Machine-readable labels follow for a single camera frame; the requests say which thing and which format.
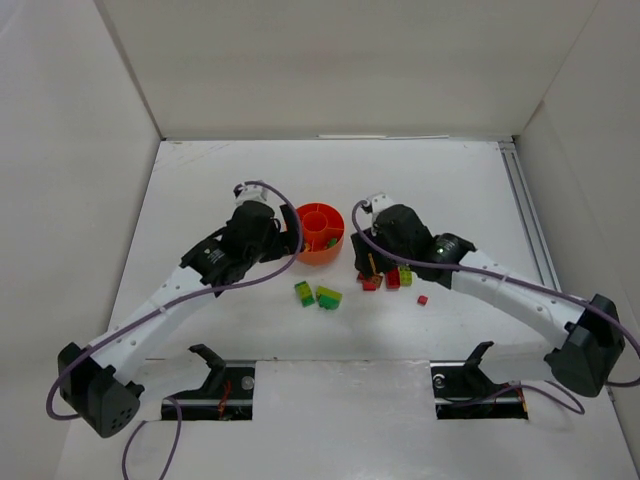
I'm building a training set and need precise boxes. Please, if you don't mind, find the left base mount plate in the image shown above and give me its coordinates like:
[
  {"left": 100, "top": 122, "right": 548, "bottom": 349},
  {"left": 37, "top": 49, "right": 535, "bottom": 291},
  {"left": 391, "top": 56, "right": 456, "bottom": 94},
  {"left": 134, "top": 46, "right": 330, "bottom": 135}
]
[{"left": 173, "top": 362, "right": 256, "bottom": 421}]

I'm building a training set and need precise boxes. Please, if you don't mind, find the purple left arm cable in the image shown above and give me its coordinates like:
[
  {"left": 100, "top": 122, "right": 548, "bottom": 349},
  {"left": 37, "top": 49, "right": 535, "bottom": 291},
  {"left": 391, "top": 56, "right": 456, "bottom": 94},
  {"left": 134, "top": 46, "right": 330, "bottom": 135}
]
[{"left": 46, "top": 180, "right": 305, "bottom": 480}]

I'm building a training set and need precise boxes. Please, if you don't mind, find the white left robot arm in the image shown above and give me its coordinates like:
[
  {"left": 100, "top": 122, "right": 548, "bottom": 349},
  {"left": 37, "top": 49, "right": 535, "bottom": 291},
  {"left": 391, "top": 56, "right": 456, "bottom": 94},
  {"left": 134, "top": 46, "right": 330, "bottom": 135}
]
[{"left": 52, "top": 200, "right": 304, "bottom": 438}]

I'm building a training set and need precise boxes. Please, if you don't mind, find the large red lego brick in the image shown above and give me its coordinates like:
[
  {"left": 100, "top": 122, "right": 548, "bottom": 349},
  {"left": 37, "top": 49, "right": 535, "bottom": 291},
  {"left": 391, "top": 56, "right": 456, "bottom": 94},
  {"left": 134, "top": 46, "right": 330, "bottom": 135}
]
[{"left": 385, "top": 268, "right": 401, "bottom": 290}]

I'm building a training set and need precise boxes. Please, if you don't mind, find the aluminium rail right side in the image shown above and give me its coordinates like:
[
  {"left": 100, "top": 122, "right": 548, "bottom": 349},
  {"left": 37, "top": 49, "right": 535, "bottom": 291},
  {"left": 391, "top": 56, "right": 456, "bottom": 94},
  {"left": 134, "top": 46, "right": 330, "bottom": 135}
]
[{"left": 498, "top": 140, "right": 561, "bottom": 291}]

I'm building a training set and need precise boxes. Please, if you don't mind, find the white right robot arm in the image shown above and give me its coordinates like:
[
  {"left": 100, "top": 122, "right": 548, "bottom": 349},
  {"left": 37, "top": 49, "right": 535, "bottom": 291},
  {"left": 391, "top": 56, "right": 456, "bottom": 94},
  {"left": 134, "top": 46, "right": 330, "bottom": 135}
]
[{"left": 351, "top": 194, "right": 639, "bottom": 400}]

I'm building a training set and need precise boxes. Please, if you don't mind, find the green curved lego brick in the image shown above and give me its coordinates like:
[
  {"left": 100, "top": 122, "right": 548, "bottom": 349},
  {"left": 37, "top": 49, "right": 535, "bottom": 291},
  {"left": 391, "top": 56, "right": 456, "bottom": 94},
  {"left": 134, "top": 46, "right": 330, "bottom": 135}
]
[{"left": 317, "top": 295, "right": 341, "bottom": 310}]

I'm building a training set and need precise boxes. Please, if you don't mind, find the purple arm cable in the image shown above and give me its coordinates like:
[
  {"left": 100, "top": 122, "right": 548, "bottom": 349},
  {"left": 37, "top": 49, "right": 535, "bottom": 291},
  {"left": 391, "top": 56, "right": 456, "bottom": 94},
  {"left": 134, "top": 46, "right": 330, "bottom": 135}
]
[
  {"left": 46, "top": 180, "right": 305, "bottom": 480},
  {"left": 351, "top": 199, "right": 640, "bottom": 416}
]

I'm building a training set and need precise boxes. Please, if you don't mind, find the dark green flat lego plate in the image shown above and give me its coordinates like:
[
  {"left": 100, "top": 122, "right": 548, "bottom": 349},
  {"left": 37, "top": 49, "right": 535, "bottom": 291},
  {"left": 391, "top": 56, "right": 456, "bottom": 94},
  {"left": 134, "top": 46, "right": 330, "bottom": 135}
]
[{"left": 294, "top": 281, "right": 315, "bottom": 307}]

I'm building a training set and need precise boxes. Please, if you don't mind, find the orange round divided container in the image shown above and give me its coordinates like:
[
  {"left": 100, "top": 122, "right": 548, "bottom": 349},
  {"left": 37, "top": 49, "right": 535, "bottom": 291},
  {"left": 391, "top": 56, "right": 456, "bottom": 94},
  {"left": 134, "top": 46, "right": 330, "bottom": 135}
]
[{"left": 296, "top": 202, "right": 345, "bottom": 267}]

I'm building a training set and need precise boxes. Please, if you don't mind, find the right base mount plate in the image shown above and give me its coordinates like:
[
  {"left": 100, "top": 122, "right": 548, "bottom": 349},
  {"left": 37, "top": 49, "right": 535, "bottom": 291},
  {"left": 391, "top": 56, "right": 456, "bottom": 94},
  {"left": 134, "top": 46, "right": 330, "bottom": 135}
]
[{"left": 432, "top": 366, "right": 529, "bottom": 420}]

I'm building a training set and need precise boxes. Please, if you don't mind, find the brown upturned lego plate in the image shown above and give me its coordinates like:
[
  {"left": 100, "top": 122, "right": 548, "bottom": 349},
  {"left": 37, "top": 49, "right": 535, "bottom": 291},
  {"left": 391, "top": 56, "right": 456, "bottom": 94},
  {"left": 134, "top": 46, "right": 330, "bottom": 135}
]
[{"left": 368, "top": 253, "right": 383, "bottom": 289}]

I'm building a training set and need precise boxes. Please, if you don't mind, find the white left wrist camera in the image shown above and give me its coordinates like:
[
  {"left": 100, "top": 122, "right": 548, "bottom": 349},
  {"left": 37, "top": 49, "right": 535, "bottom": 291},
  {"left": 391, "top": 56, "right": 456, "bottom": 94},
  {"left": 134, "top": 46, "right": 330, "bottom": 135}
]
[{"left": 233, "top": 183, "right": 268, "bottom": 206}]

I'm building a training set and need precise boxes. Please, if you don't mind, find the lime square lego brick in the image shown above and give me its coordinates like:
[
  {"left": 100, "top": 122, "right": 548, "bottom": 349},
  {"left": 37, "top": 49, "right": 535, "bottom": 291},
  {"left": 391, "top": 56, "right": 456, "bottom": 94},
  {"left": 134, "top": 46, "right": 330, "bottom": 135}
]
[{"left": 298, "top": 292, "right": 315, "bottom": 307}]

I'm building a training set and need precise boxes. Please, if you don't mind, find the base mount plate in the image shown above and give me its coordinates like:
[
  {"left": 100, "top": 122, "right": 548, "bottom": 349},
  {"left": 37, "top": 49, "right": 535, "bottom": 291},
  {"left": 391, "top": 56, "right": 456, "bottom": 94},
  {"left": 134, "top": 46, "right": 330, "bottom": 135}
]
[
  {"left": 173, "top": 362, "right": 256, "bottom": 421},
  {"left": 432, "top": 366, "right": 529, "bottom": 420}
]

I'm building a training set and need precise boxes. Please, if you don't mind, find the lime sloped lego brick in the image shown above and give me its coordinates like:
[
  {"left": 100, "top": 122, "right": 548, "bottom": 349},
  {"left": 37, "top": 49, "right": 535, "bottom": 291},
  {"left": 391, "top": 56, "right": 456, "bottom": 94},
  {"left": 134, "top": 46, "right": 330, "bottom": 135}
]
[{"left": 316, "top": 286, "right": 343, "bottom": 301}]

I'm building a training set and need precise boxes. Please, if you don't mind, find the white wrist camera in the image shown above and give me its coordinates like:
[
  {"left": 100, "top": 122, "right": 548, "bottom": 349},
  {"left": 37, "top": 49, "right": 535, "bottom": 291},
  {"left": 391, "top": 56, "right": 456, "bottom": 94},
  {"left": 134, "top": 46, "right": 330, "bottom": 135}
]
[
  {"left": 233, "top": 183, "right": 268, "bottom": 206},
  {"left": 362, "top": 192, "right": 395, "bottom": 215}
]

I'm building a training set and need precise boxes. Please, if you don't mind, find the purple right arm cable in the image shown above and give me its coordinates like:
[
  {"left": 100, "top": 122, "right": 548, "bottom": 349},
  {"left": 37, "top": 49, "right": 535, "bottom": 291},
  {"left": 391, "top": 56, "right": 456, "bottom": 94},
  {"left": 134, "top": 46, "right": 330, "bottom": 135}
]
[{"left": 351, "top": 199, "right": 640, "bottom": 416}]

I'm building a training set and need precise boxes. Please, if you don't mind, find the lime long lego brick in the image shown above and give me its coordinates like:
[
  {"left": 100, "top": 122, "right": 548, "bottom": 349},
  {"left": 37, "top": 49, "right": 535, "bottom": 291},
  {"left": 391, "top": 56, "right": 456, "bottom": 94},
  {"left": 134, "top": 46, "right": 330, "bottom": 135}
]
[{"left": 398, "top": 266, "right": 413, "bottom": 287}]

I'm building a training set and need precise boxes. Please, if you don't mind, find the red ridged lego piece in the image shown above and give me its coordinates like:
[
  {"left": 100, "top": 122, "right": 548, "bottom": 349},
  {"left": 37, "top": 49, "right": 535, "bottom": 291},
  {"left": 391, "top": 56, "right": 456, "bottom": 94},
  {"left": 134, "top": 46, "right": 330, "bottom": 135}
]
[{"left": 361, "top": 280, "right": 380, "bottom": 291}]

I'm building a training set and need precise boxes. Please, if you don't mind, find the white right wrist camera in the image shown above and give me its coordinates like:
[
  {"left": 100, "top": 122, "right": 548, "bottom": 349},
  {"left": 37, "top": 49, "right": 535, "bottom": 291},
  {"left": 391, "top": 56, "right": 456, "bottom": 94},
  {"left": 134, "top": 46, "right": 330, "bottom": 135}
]
[{"left": 362, "top": 192, "right": 395, "bottom": 215}]

